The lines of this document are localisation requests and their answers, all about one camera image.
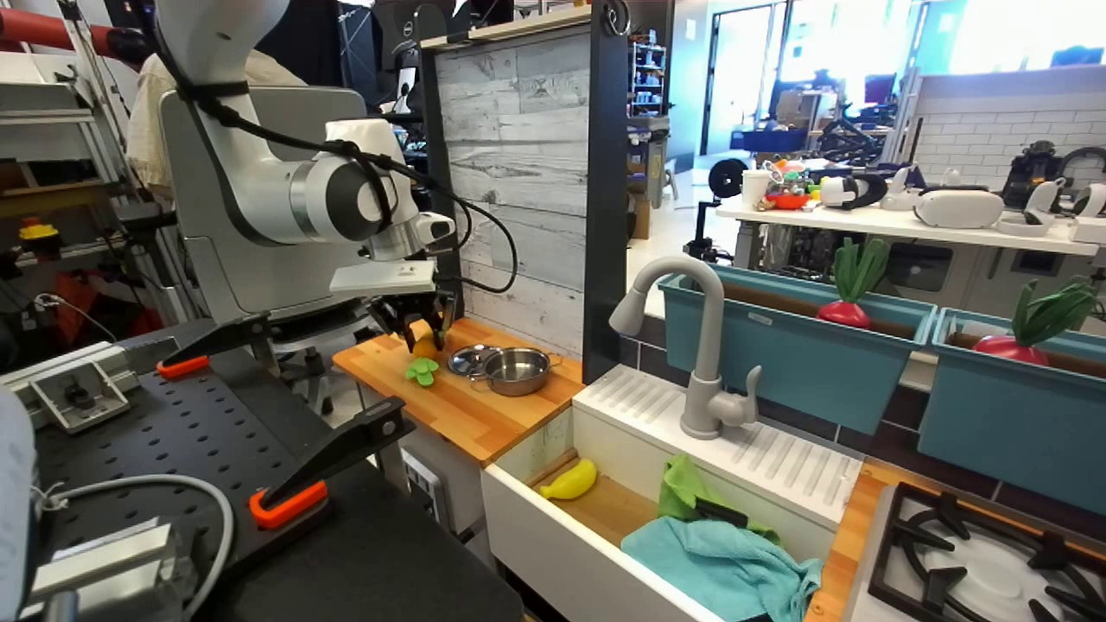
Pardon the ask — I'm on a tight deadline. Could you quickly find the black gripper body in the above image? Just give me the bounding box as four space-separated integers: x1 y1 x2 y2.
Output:
364 287 455 330

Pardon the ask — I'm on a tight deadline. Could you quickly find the orange carrot plush toy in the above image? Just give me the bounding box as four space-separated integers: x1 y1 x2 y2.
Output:
402 318 446 391

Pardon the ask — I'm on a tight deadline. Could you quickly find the silver pot lid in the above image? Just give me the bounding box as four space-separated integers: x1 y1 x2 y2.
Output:
446 341 507 383

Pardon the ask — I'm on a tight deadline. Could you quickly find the silver pot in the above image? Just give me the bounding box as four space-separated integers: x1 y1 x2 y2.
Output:
485 345 555 402

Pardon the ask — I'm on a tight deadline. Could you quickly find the yellow banana toy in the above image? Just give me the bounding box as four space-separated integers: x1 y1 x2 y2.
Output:
534 457 602 505

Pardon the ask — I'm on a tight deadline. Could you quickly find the red radish plush toy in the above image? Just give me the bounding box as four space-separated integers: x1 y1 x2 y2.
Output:
817 234 895 330
972 281 1095 368

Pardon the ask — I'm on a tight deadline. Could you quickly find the wooden countertop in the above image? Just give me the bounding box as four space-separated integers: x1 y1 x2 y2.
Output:
333 311 588 469

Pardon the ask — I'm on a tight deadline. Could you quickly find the white sink with drainboard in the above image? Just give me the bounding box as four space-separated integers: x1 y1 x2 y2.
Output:
477 361 866 622

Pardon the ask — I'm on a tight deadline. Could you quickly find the black perforated table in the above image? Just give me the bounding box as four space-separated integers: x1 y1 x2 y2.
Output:
19 341 528 622

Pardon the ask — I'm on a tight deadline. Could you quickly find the gray faucet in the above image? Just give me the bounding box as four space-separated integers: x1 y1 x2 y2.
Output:
606 252 766 442

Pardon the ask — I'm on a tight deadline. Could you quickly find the green cloth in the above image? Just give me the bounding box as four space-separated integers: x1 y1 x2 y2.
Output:
656 451 781 547

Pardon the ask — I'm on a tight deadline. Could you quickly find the silver metal plate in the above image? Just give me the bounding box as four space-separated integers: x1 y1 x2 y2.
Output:
28 357 134 434

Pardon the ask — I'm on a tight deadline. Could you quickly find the black sponge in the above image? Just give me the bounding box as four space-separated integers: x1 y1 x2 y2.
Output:
691 493 753 532

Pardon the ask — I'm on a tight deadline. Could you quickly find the teal planter box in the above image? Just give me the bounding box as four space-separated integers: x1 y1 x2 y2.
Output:
656 266 942 437
914 304 1106 517

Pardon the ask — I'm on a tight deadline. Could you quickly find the white cup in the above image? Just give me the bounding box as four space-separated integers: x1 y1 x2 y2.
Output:
738 166 775 213

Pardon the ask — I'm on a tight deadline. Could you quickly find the teal cloth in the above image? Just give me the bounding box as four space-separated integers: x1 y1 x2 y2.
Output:
620 515 823 622

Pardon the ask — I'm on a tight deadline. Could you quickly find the red bowl with toys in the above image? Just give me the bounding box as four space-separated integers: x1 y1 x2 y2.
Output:
761 158 823 213

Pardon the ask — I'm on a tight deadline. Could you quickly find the white shelf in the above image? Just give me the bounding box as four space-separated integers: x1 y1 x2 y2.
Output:
715 198 1106 304

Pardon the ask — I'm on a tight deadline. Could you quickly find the black stove grate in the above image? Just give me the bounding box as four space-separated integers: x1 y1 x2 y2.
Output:
865 480 1106 622

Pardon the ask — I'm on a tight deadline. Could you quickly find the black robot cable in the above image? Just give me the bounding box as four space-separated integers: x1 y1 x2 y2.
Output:
147 32 525 302

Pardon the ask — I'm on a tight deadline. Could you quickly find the black clamp orange handle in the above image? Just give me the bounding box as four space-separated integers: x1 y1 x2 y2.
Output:
245 394 413 537
153 311 277 383

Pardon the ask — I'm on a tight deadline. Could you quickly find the whitewashed backsplash panel black frame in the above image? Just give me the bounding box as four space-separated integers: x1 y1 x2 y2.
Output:
413 0 631 388

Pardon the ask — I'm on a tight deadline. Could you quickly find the gray cable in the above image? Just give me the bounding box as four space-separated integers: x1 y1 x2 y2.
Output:
32 469 239 617

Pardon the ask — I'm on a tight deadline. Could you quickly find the silver metal bracket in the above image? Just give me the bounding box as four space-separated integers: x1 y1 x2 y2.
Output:
12 511 192 622

